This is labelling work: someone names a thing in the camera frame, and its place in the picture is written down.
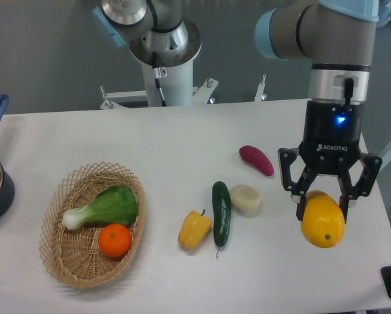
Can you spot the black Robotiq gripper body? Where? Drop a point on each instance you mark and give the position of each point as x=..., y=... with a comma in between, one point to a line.
x=331, y=137

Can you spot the yellow mango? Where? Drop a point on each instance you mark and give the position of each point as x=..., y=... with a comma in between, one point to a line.
x=323, y=223

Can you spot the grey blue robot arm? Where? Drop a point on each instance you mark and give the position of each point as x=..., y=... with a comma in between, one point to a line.
x=337, y=36

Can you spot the woven wicker basket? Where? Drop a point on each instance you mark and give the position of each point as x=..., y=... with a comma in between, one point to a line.
x=73, y=256

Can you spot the white round bun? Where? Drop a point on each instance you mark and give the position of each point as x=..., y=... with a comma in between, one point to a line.
x=246, y=199

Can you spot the purple sweet potato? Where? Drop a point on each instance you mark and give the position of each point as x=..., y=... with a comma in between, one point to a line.
x=257, y=159

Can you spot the green cucumber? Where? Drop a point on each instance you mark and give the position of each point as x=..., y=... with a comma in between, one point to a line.
x=221, y=204

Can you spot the yellow bell pepper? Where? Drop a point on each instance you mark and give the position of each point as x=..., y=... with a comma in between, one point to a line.
x=194, y=229

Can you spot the green bok choy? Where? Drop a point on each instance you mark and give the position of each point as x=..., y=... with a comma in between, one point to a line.
x=115, y=205

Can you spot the orange fruit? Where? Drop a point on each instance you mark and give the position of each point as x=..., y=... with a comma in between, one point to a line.
x=114, y=240

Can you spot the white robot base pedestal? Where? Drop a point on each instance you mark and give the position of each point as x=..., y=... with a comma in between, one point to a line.
x=164, y=86

